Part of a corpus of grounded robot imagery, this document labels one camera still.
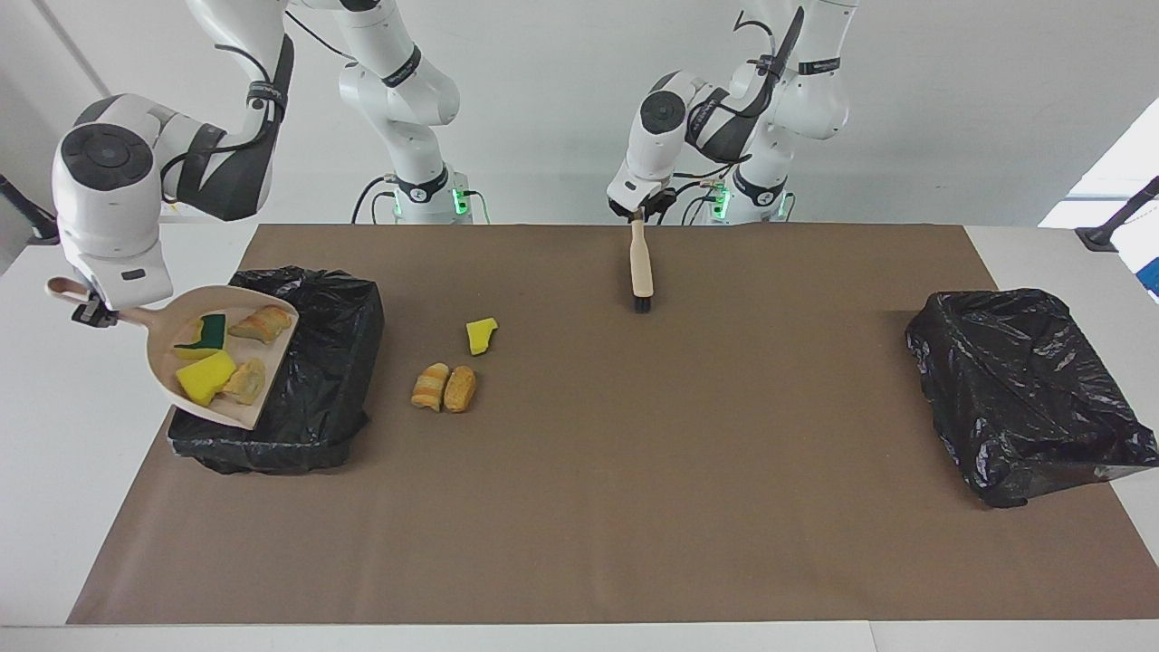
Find beige brush black bristles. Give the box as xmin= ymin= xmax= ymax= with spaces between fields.
xmin=628 ymin=213 xmax=655 ymax=315

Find pink plastic dustpan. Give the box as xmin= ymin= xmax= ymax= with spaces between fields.
xmin=45 ymin=276 xmax=300 ymax=431

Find green and yellow sponge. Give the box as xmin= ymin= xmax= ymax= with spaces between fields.
xmin=172 ymin=312 xmax=227 ymax=361

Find large yellow sponge piece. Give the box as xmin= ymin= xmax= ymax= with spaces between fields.
xmin=175 ymin=350 xmax=238 ymax=407

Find pale toy bread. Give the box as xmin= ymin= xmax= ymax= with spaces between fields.
xmin=220 ymin=357 xmax=268 ymax=406
xmin=226 ymin=305 xmax=293 ymax=343

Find brown toy bread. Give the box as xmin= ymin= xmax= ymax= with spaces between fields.
xmin=443 ymin=365 xmax=478 ymax=414

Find striped toy croissant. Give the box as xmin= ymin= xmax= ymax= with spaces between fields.
xmin=411 ymin=362 xmax=451 ymax=412

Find black bag lined bin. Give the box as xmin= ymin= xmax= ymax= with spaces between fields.
xmin=905 ymin=288 xmax=1159 ymax=508
xmin=168 ymin=265 xmax=386 ymax=475

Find brown table mat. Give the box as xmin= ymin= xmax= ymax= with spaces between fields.
xmin=68 ymin=224 xmax=1159 ymax=626

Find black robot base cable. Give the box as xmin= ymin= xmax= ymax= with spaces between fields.
xmin=351 ymin=177 xmax=399 ymax=225
xmin=670 ymin=179 xmax=725 ymax=225

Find black camera stand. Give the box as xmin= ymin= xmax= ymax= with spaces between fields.
xmin=0 ymin=174 xmax=73 ymax=246
xmin=1076 ymin=177 xmax=1159 ymax=253

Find white wall conduit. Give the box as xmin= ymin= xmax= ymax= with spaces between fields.
xmin=33 ymin=0 xmax=106 ymax=97

